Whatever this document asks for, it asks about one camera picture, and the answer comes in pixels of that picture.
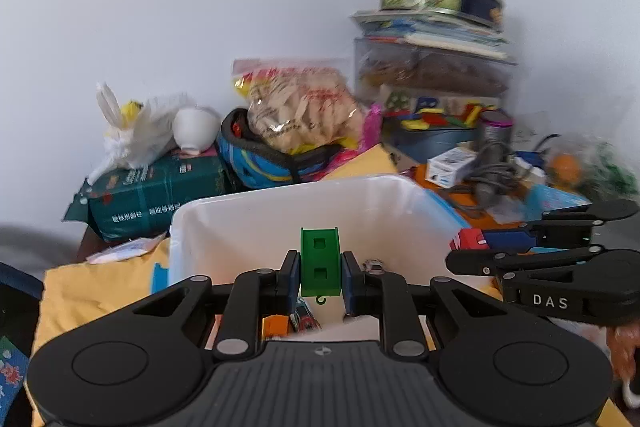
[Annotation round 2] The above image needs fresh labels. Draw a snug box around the blue bicycle helmet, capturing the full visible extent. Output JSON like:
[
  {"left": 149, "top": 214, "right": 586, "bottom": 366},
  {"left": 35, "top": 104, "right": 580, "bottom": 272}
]
[{"left": 216, "top": 107, "right": 347, "bottom": 190}]

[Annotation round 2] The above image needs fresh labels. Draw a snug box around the orange building block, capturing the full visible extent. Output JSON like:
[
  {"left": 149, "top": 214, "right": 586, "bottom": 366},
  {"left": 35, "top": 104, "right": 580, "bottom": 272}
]
[{"left": 262, "top": 314, "right": 291, "bottom": 338}]

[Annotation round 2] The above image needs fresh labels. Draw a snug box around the dark blue mesh bag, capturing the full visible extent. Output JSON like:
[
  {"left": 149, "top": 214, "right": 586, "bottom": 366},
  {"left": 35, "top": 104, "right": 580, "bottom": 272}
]
[{"left": 0, "top": 261, "right": 45, "bottom": 358}]

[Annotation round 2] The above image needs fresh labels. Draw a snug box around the blue floral cloth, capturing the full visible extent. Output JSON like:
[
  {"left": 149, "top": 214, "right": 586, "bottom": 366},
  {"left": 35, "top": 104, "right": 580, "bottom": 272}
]
[{"left": 0, "top": 336, "right": 29, "bottom": 414}]

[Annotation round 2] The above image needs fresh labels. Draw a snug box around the clear bag with orange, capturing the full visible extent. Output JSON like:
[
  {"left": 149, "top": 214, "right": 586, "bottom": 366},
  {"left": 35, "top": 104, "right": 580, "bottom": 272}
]
[{"left": 545, "top": 134, "right": 640, "bottom": 202}]

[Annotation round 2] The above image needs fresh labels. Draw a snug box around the grey hair dryer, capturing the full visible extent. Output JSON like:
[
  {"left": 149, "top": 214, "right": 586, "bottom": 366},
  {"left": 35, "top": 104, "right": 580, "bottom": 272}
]
[{"left": 467, "top": 108, "right": 516, "bottom": 208}]

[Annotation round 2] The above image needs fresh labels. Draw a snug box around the person's right hand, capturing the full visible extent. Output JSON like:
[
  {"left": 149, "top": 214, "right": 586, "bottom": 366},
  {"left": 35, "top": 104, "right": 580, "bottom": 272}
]
[{"left": 606, "top": 326, "right": 640, "bottom": 390}]

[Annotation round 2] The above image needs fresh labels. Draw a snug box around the white plastic storage bin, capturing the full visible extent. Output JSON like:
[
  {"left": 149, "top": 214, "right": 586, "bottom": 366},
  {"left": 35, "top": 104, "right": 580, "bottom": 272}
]
[{"left": 150, "top": 174, "right": 483, "bottom": 345}]

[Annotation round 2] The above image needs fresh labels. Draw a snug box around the green book box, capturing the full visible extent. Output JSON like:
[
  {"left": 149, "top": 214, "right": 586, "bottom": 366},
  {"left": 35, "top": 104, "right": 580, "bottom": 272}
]
[{"left": 62, "top": 149, "right": 232, "bottom": 244}]

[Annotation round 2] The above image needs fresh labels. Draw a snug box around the clear bag of crackers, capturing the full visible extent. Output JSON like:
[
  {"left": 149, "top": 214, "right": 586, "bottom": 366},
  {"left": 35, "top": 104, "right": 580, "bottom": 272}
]
[{"left": 232, "top": 59, "right": 366, "bottom": 152}]

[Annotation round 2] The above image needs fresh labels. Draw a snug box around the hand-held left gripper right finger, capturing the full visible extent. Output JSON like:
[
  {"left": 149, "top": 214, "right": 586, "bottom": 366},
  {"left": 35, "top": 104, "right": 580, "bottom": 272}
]
[{"left": 341, "top": 251, "right": 506, "bottom": 360}]

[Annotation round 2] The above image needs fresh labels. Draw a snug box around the light blue box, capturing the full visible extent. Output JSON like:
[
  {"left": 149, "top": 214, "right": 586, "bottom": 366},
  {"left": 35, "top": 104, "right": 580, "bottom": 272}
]
[{"left": 525, "top": 183, "right": 591, "bottom": 220}]

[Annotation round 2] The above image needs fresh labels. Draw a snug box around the small white box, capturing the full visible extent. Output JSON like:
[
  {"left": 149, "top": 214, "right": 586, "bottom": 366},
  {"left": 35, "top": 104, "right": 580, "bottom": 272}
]
[{"left": 427, "top": 147, "right": 476, "bottom": 188}]

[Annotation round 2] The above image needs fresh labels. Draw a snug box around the stack of books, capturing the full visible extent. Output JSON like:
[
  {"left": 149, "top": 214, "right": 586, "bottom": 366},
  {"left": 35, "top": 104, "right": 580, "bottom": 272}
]
[{"left": 350, "top": 9, "right": 511, "bottom": 60}]

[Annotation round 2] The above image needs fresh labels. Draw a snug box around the small red block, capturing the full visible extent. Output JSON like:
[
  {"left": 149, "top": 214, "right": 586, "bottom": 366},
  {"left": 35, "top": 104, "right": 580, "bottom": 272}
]
[{"left": 457, "top": 228, "right": 488, "bottom": 250}]

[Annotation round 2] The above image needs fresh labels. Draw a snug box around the yellow blanket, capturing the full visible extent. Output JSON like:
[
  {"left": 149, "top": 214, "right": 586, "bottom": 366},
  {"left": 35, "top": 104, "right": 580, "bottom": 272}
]
[{"left": 32, "top": 144, "right": 631, "bottom": 427}]

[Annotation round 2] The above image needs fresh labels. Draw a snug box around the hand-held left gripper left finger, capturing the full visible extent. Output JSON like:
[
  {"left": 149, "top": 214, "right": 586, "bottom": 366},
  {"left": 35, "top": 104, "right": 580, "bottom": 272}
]
[{"left": 131, "top": 249, "right": 302, "bottom": 360}]

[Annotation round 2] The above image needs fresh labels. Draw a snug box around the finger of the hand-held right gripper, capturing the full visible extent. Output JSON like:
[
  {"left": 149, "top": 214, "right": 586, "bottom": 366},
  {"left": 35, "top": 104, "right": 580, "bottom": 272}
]
[
  {"left": 482, "top": 199, "right": 640, "bottom": 253},
  {"left": 445, "top": 246, "right": 606, "bottom": 278}
]

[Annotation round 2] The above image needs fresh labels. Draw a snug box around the pink packet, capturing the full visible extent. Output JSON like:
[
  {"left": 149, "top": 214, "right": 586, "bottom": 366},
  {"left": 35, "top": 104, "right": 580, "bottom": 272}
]
[{"left": 357, "top": 103, "right": 385, "bottom": 152}]

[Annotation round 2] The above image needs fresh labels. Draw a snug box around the green plastic toy block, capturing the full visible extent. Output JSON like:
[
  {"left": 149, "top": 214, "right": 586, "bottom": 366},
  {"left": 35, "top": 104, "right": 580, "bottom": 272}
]
[{"left": 300, "top": 227, "right": 343, "bottom": 306}]

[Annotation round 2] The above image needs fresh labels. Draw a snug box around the clear plastic toy box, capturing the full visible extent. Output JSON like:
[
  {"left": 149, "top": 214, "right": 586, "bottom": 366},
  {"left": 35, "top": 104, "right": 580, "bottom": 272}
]
[{"left": 352, "top": 37, "right": 518, "bottom": 152}]

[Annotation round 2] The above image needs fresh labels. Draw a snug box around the white plastic bag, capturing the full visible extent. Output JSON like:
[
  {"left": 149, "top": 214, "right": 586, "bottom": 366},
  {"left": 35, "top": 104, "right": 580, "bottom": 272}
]
[{"left": 87, "top": 82, "right": 196, "bottom": 184}]

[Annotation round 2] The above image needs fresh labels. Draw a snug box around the orange box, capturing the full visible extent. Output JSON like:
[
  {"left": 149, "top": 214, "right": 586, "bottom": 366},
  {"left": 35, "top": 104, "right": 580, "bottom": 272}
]
[{"left": 412, "top": 164, "right": 531, "bottom": 230}]

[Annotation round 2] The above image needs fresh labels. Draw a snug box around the white paper packet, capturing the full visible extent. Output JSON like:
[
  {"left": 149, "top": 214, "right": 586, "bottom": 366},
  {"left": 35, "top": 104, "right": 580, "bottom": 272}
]
[{"left": 87, "top": 237, "right": 168, "bottom": 264}]

